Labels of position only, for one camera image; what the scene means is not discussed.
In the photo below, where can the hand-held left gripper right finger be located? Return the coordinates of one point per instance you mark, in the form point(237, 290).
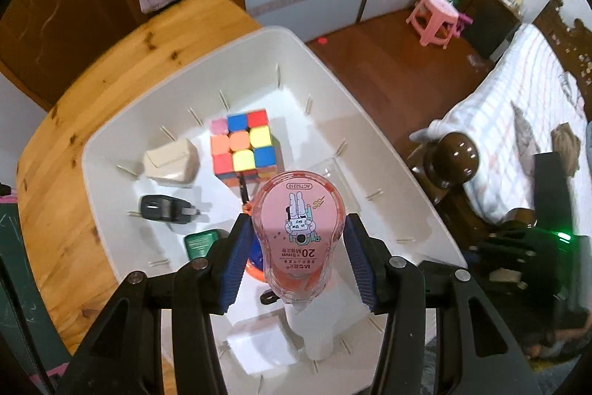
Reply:
point(358, 270)

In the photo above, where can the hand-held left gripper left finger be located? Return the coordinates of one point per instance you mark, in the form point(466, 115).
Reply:
point(238, 265)

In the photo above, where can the orange reel with blue centre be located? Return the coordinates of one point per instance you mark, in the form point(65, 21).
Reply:
point(254, 258)

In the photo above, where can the pink correction tape dispenser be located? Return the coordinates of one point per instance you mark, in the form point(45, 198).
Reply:
point(296, 210)

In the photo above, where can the white rectangular block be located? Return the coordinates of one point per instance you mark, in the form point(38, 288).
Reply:
point(259, 344)

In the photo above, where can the black car key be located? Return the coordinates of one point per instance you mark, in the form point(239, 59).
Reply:
point(159, 207)

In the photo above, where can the beige plastic box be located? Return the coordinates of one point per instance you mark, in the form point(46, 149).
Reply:
point(169, 163)

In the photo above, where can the multicoloured puzzle cube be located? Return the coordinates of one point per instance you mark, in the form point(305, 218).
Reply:
point(240, 140)

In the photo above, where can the white plastic bin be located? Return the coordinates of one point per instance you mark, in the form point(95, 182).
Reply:
point(323, 99)

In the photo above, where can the person's right forearm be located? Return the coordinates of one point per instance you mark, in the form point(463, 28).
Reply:
point(555, 342)

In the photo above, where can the green bottle with gold cap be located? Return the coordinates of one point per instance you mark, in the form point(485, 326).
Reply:
point(201, 242)

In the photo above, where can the brown cloth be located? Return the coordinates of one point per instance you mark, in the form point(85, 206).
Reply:
point(566, 145)

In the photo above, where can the grey cloth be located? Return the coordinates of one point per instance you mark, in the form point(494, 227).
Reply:
point(525, 131)

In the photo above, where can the striped white blanket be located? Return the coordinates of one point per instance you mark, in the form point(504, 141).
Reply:
point(499, 99)

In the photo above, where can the dark wooden cabinet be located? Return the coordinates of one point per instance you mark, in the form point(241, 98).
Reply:
point(490, 15)

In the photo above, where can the small magenta stool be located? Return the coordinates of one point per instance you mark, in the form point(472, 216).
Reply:
point(464, 24)

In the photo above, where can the pink plastic stool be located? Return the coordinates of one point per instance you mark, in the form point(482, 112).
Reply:
point(434, 6)

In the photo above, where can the brown wooden door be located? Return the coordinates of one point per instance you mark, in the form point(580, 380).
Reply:
point(55, 6)

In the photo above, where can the dark wooden bed frame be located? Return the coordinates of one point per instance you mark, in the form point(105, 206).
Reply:
point(458, 154)

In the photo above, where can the green chalkboard with pink frame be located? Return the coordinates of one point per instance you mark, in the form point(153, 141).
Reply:
point(18, 284)

